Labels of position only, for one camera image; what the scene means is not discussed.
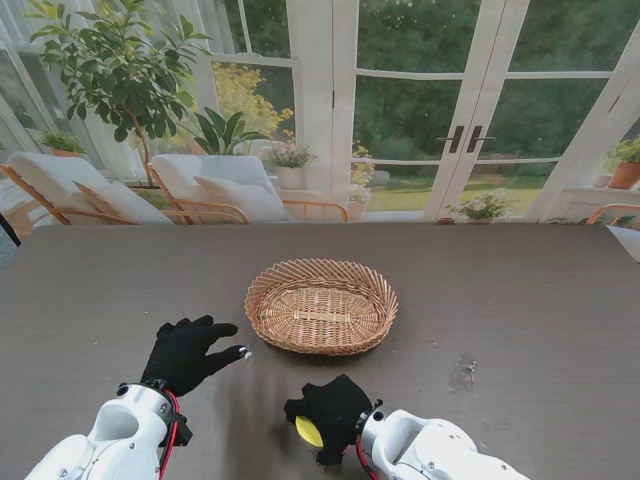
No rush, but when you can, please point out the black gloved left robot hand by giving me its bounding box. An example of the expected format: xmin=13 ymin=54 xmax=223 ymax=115
xmin=139 ymin=314 xmax=250 ymax=399

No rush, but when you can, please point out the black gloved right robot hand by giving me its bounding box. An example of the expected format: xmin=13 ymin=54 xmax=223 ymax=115
xmin=283 ymin=373 xmax=374 ymax=467

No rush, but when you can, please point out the yellow culture dish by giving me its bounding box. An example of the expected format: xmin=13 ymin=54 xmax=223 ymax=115
xmin=294 ymin=415 xmax=326 ymax=450

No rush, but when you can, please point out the oval wicker basket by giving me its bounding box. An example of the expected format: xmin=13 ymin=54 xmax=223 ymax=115
xmin=243 ymin=257 xmax=400 ymax=357

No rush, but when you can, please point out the clear plastic scrap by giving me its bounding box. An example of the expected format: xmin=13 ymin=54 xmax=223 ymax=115
xmin=448 ymin=352 xmax=478 ymax=395

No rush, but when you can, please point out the printed conservatory backdrop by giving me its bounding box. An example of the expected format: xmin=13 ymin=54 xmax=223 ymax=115
xmin=0 ymin=0 xmax=640 ymax=227

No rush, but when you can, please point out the white paper sheet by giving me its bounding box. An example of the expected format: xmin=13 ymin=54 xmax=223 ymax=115
xmin=604 ymin=224 xmax=640 ymax=264

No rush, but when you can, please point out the red cable on right arm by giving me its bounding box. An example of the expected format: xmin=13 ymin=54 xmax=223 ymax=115
xmin=353 ymin=432 xmax=381 ymax=480

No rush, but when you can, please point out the red cable on arm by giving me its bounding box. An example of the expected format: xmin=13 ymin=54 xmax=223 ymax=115
xmin=353 ymin=432 xmax=381 ymax=480
xmin=157 ymin=389 xmax=182 ymax=480

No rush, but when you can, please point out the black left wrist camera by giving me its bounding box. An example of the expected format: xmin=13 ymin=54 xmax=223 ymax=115
xmin=170 ymin=413 xmax=195 ymax=447

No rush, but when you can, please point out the red cable on left arm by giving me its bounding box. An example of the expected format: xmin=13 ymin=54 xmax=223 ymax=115
xmin=157 ymin=389 xmax=182 ymax=480

